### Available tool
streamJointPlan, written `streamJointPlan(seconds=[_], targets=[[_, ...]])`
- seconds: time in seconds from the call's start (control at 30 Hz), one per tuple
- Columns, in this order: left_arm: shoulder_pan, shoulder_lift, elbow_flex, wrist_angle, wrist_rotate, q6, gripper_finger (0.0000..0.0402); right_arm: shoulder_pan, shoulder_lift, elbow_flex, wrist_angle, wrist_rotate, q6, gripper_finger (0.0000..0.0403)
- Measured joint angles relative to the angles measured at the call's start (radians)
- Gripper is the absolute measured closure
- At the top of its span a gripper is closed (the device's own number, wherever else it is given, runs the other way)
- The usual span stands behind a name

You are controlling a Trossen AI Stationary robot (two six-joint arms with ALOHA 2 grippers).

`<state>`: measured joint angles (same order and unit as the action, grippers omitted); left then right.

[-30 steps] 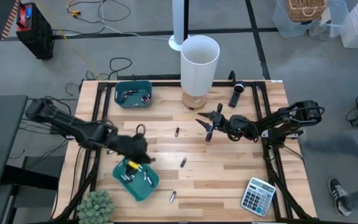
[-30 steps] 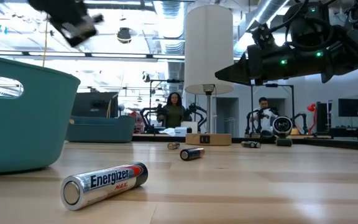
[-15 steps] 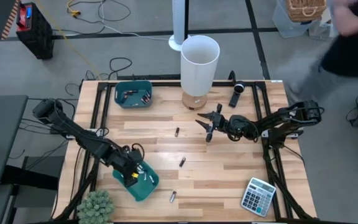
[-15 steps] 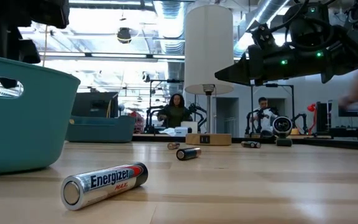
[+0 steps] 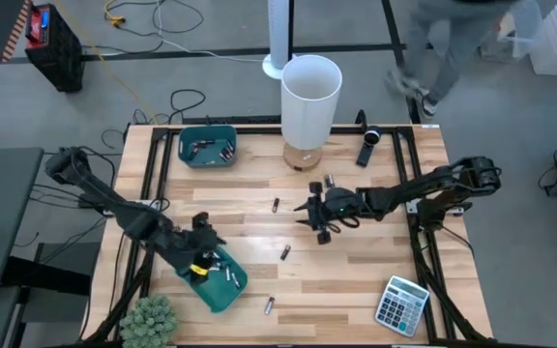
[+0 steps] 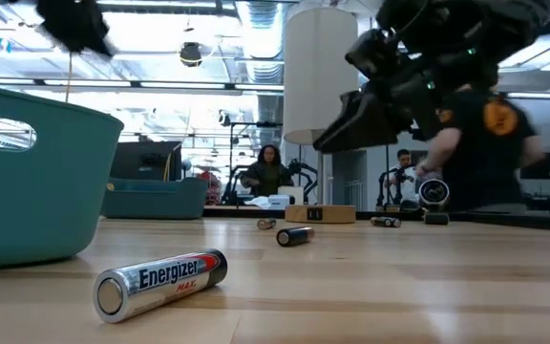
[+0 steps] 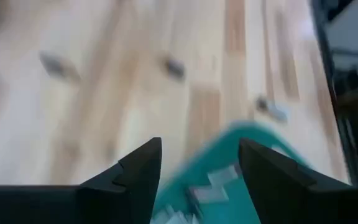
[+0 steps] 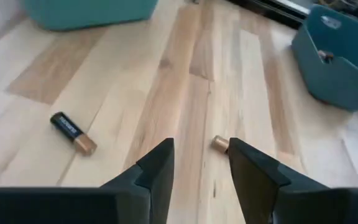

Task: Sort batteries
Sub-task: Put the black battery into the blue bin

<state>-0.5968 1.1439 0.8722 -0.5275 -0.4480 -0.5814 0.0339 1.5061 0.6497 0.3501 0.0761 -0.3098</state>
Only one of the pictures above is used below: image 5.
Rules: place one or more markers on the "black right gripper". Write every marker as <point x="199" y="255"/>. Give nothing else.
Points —
<point x="341" y="205"/>

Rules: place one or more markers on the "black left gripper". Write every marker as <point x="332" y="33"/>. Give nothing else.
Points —
<point x="186" y="246"/>

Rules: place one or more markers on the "silver black battery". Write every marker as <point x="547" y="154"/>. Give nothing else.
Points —
<point x="236" y="280"/>
<point x="269" y="306"/>
<point x="215" y="266"/>

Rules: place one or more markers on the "silver Energizer battery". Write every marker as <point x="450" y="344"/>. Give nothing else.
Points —
<point x="227" y="273"/>

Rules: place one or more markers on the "light teal plastic bin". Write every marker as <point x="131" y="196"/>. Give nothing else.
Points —
<point x="220" y="297"/>

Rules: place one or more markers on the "silver desk calculator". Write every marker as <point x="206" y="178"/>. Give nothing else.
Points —
<point x="401" y="307"/>

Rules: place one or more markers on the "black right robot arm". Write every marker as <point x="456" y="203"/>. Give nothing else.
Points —
<point x="414" y="186"/>

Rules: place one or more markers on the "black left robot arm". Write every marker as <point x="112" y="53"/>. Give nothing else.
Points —
<point x="114" y="208"/>

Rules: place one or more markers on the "green artificial plant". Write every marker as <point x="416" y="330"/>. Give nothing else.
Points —
<point x="149" y="324"/>

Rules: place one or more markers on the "black webcam on stand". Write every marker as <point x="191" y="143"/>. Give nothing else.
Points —
<point x="372" y="136"/>

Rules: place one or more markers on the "silver mounting plate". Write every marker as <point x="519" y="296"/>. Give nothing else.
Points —
<point x="411" y="207"/>

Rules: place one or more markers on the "white shade wooden lamp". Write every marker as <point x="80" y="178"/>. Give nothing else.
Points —
<point x="311" y="111"/>

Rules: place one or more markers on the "dark teal plastic bin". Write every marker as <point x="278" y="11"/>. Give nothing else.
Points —
<point x="211" y="153"/>

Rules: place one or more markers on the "white tower fan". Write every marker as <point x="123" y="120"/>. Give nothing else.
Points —
<point x="278" y="24"/>

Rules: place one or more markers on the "black desk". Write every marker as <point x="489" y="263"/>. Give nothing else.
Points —
<point x="8" y="232"/>

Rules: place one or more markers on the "person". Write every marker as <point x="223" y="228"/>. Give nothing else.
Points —
<point x="452" y="29"/>

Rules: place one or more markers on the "black red tool case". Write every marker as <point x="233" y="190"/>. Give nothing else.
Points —
<point x="58" y="53"/>

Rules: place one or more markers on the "clear plastic storage bin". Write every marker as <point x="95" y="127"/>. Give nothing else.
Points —
<point x="527" y="29"/>

